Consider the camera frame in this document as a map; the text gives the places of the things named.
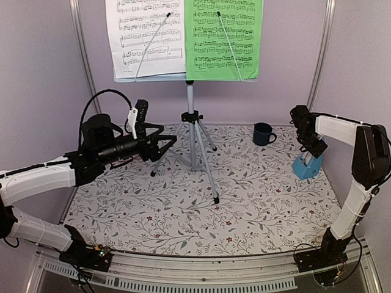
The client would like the light blue music stand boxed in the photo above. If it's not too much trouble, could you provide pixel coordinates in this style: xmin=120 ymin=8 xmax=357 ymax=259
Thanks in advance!
xmin=113 ymin=0 xmax=263 ymax=204

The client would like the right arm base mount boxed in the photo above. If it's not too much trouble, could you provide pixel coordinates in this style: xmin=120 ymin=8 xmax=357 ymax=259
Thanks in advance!
xmin=293 ymin=244 xmax=348 ymax=287

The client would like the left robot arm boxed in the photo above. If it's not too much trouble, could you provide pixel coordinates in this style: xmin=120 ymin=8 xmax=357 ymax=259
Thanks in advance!
xmin=1 ymin=110 xmax=177 ymax=265

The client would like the left aluminium frame post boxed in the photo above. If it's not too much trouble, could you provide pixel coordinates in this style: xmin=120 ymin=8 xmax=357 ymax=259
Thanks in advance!
xmin=68 ymin=0 xmax=97 ymax=96

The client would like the right aluminium frame post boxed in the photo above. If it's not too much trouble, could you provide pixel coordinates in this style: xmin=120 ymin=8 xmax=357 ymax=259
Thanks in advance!
xmin=307 ymin=0 xmax=336 ymax=110

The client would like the front aluminium rail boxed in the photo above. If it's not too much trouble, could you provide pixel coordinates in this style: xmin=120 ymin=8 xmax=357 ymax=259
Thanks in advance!
xmin=26 ymin=239 xmax=385 ymax=292

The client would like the green paper sheet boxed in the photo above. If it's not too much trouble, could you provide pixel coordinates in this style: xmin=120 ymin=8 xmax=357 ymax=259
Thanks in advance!
xmin=185 ymin=0 xmax=264 ymax=81

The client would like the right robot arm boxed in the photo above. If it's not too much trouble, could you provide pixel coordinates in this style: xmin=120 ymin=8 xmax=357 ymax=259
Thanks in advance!
xmin=290 ymin=105 xmax=390 ymax=266

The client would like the aluminium frame post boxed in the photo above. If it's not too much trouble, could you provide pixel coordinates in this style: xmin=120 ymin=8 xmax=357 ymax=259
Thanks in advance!
xmin=68 ymin=0 xmax=97 ymax=96
xmin=307 ymin=0 xmax=336 ymax=110

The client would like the dark blue mug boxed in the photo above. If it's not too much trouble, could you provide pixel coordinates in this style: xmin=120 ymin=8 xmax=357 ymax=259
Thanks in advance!
xmin=252 ymin=122 xmax=277 ymax=146

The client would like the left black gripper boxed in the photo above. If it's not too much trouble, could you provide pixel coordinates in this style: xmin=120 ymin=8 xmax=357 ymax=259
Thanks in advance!
xmin=97 ymin=123 xmax=177 ymax=165

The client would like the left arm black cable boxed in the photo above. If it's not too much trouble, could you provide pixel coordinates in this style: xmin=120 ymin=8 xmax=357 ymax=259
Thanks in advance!
xmin=78 ymin=88 xmax=134 ymax=147

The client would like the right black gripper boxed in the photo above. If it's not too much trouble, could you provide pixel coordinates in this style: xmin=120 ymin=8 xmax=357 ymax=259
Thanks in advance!
xmin=296 ymin=127 xmax=327 ymax=158

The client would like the white sheet music page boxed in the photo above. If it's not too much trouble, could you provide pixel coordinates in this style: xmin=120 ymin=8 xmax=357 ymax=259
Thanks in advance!
xmin=105 ymin=0 xmax=186 ymax=79

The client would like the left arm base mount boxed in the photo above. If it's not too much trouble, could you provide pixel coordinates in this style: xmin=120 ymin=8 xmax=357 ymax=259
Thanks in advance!
xmin=59 ymin=244 xmax=112 ymax=272

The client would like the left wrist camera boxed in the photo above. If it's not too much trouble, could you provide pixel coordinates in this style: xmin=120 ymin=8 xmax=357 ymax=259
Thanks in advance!
xmin=124 ymin=99 xmax=148 ymax=140

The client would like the blue metronome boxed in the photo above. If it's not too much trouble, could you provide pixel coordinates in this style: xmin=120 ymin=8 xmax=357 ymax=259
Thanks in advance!
xmin=292 ymin=151 xmax=323 ymax=180

